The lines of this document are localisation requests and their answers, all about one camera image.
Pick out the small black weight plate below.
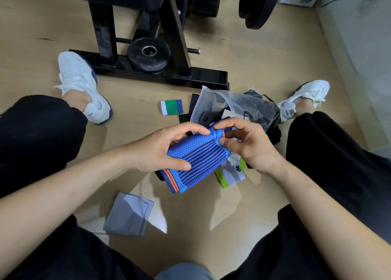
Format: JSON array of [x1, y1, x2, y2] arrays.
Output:
[[127, 37, 171, 72]]

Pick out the green white packaging card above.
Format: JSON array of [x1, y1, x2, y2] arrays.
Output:
[[214, 157, 247, 189]]

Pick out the large black weight plates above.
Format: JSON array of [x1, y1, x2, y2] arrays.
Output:
[[238, 0, 285, 30]]

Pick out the person's white left shoe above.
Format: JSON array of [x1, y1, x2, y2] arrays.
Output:
[[54, 51, 114, 125]]

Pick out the clear plastic zip bag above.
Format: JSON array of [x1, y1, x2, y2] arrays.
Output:
[[190, 86, 282, 131]]

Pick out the person's left hand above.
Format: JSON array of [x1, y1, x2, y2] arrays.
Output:
[[134, 122, 211, 173]]

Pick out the person's trouser leg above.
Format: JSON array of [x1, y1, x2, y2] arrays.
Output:
[[0, 95, 153, 280], [219, 111, 391, 280]]

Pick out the person's white right shoe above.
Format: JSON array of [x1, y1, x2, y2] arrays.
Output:
[[276, 80, 331, 123]]

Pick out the person's right forearm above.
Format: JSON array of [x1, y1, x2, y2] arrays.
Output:
[[268, 159, 391, 247]]

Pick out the person's grey shirt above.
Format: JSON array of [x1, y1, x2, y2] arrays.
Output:
[[154, 262, 214, 280]]

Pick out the grey fabric pouch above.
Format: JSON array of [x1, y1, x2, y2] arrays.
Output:
[[103, 192, 155, 237]]

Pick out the black fabric gear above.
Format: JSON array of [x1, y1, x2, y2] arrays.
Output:
[[241, 89, 282, 146]]

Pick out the black flat pad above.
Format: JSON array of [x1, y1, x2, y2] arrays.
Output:
[[178, 93, 203, 125]]

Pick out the person's white shoe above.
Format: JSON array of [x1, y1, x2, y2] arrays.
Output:
[[54, 51, 114, 125], [276, 80, 331, 123]]

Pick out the person's right trouser leg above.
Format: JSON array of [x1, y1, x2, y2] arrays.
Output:
[[219, 111, 391, 280]]

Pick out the person's left trouser leg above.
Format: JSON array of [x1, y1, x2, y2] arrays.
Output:
[[0, 95, 153, 280]]

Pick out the blue knitted elastic support sleeve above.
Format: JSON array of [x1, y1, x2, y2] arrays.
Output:
[[157, 117, 232, 195]]

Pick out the person's right hand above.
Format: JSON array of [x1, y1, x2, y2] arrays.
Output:
[[213, 117, 286, 176]]

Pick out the black metal weight bench frame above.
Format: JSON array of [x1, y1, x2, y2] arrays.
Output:
[[69, 0, 230, 91]]

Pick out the person's left forearm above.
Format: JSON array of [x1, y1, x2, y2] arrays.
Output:
[[0, 145, 140, 278]]

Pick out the green white blue wristband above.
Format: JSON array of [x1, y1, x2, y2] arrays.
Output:
[[160, 99, 184, 116]]

